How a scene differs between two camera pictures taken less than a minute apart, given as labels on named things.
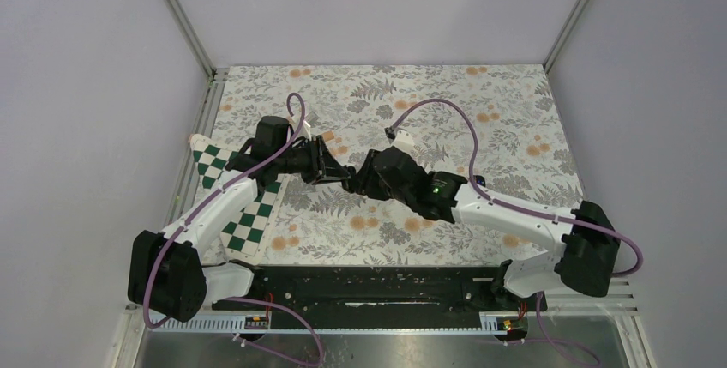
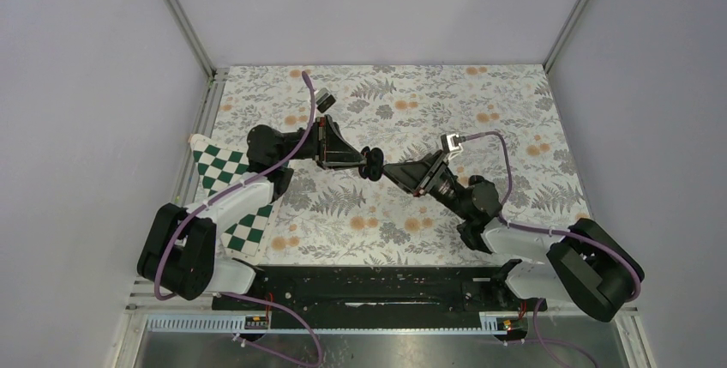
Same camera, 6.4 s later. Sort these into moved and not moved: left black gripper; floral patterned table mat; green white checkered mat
Moved: left black gripper
Not moved: green white checkered mat; floral patterned table mat
